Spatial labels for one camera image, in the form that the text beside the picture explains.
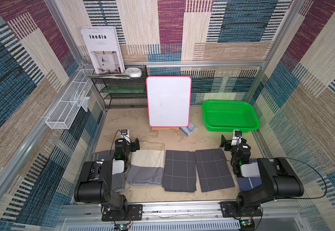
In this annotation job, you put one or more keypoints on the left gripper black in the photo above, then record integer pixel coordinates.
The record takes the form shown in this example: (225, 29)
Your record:
(132, 145)

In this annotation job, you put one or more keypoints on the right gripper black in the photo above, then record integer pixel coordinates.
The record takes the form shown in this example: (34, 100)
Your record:
(229, 144)

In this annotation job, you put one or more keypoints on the beige grey pillowcase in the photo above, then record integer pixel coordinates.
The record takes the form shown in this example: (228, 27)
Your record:
(147, 165)

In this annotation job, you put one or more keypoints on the dark checked pillowcase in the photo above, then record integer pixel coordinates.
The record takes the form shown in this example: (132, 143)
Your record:
(179, 172)
(213, 170)

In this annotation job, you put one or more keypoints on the green plastic basket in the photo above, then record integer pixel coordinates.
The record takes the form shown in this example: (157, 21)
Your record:
(227, 116)

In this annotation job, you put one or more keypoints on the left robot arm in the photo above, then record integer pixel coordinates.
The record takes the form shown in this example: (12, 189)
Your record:
(94, 185)

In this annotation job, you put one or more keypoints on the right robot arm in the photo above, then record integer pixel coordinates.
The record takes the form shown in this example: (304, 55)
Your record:
(278, 179)

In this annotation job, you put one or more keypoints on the navy blue folded pillowcase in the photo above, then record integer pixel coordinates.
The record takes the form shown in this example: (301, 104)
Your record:
(249, 182)

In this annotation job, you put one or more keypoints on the grey striped folded pillowcase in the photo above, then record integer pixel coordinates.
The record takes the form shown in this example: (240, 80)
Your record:
(114, 177)

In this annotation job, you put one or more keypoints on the wooden whiteboard stand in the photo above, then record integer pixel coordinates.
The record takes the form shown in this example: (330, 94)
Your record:
(174, 129)

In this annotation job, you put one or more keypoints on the pink framed whiteboard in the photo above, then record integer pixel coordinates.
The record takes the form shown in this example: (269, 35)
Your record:
(169, 100)

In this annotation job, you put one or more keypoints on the Inedia magazine poster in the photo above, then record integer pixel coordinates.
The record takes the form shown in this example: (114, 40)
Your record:
(104, 49)

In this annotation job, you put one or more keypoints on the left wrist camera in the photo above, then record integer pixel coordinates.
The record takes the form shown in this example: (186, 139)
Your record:
(125, 134)

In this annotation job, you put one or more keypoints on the black wire shelf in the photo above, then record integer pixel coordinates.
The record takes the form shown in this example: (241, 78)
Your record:
(120, 92)

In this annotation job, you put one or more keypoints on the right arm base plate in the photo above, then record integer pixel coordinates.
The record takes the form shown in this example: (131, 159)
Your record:
(230, 209)

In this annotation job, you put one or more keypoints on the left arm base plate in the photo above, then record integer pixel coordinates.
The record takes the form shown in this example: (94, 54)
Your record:
(131, 212)

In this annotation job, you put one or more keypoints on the white wire wall basket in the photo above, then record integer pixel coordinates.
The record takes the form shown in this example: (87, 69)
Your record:
(75, 96)

